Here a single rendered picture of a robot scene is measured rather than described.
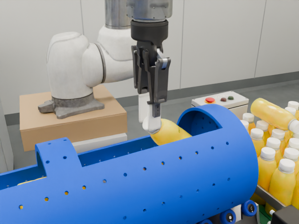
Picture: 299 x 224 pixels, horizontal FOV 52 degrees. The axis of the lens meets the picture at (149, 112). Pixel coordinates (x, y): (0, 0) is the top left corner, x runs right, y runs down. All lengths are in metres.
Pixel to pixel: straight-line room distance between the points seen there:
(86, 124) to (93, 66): 0.21
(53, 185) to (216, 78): 3.70
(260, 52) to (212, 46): 0.78
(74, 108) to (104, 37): 0.28
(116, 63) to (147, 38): 0.55
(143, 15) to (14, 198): 0.39
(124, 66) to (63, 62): 0.22
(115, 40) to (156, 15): 0.55
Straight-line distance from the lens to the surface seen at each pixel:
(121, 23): 1.14
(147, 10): 0.59
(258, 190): 0.99
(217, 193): 0.73
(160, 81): 0.61
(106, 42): 1.14
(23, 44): 3.33
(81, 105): 1.14
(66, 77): 1.10
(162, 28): 0.61
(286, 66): 4.89
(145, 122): 0.71
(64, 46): 1.09
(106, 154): 0.86
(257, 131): 1.07
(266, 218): 1.01
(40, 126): 1.09
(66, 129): 1.10
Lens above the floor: 1.57
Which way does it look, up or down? 26 degrees down
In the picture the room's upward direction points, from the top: straight up
